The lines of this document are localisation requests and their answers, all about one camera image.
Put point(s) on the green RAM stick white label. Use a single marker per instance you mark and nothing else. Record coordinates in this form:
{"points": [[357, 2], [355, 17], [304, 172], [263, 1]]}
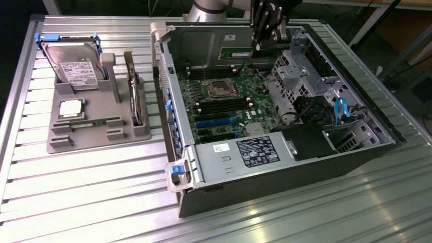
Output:
{"points": [[236, 53]]}

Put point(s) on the blue disk caddy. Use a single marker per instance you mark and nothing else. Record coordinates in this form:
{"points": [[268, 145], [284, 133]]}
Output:
{"points": [[51, 38]]}

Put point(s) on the black box on floor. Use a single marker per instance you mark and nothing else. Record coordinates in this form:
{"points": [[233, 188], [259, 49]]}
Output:
{"points": [[419, 89]]}

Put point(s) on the black open PC case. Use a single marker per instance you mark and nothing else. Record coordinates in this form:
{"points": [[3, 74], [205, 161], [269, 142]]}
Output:
{"points": [[269, 187]]}

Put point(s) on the black plastic shroud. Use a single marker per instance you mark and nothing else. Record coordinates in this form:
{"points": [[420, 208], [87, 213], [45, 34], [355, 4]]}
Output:
{"points": [[308, 141]]}

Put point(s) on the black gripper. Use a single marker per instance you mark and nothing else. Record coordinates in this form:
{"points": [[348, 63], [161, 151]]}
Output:
{"points": [[268, 17]]}

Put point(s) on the black RAM slot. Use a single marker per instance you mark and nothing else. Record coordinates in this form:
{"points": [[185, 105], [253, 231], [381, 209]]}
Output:
{"points": [[224, 106], [223, 103], [223, 99], [211, 69], [212, 75], [225, 110]]}

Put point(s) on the white metal desk frame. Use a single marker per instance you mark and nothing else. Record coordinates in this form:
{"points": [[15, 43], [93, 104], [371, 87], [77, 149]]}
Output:
{"points": [[371, 20]]}

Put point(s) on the silver hard disk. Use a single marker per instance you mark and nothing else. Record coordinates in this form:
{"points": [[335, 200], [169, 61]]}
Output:
{"points": [[72, 63]]}

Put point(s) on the black graphics card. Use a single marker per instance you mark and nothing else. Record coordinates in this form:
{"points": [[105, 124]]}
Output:
{"points": [[133, 83]]}

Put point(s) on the blue expansion slot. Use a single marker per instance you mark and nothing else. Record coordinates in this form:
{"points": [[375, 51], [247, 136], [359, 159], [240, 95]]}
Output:
{"points": [[213, 123]]}

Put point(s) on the grey parts rack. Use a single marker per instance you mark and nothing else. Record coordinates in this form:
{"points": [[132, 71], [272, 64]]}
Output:
{"points": [[101, 141]]}

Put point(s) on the black long expansion slot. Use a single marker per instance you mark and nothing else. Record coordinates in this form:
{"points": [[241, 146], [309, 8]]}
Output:
{"points": [[212, 117], [219, 137]]}

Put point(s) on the silver chipset heat sink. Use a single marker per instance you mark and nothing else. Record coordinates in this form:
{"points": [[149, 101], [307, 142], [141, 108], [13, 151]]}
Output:
{"points": [[256, 129]]}

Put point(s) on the blue case latch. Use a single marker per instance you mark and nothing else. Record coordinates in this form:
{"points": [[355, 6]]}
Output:
{"points": [[176, 169]]}

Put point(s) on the metal disk bay cage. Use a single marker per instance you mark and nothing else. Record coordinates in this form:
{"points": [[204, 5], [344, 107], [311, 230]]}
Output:
{"points": [[296, 76]]}

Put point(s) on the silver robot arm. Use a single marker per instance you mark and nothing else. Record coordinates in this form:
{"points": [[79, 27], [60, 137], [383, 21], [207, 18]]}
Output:
{"points": [[205, 11]]}

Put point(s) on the green motherboard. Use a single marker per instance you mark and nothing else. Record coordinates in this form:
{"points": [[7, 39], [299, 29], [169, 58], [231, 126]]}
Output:
{"points": [[249, 86]]}

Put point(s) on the grey power supply unit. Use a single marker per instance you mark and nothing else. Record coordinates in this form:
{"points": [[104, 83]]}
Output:
{"points": [[236, 162]]}

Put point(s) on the silver CPU chip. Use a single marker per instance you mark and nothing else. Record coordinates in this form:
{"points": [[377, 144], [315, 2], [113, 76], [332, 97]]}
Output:
{"points": [[72, 108]]}

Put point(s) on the thin socket locking lever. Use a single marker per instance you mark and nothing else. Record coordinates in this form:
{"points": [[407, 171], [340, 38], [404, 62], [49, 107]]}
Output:
{"points": [[204, 71]]}

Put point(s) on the CPU socket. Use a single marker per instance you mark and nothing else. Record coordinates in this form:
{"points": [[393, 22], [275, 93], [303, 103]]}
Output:
{"points": [[219, 88]]}

